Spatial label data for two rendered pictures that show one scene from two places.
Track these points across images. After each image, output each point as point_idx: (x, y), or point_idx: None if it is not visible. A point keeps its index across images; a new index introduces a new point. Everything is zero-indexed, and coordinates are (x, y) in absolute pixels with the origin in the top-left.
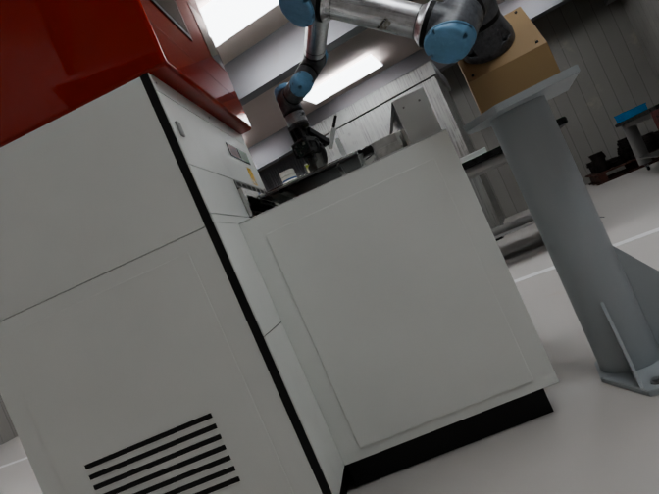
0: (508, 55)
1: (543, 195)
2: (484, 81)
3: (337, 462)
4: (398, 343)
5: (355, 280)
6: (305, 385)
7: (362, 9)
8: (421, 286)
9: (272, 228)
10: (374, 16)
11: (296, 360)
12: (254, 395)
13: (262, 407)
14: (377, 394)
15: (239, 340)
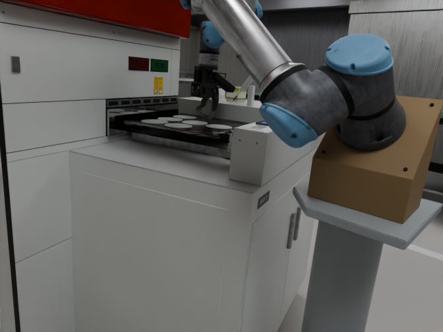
0: (369, 159)
1: (314, 301)
2: (327, 168)
3: None
4: (135, 312)
5: (126, 251)
6: (64, 290)
7: (225, 29)
8: (167, 292)
9: (88, 171)
10: (232, 44)
11: (68, 269)
12: (0, 290)
13: (2, 300)
14: (109, 328)
15: (1, 252)
